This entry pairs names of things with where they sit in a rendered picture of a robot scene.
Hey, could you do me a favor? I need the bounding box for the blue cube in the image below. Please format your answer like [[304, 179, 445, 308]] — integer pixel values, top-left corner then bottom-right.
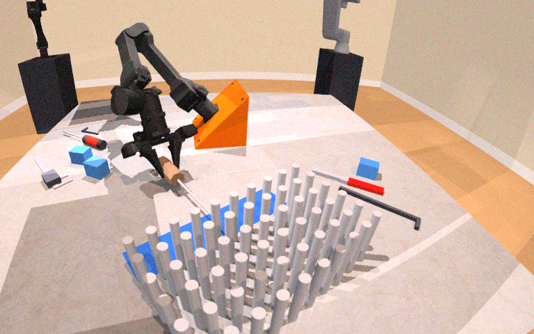
[[356, 157, 380, 181], [69, 145, 93, 165], [83, 156, 110, 180]]

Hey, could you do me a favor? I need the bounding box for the blue flat strip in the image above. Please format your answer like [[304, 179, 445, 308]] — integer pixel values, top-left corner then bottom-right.
[[122, 190, 275, 277]]

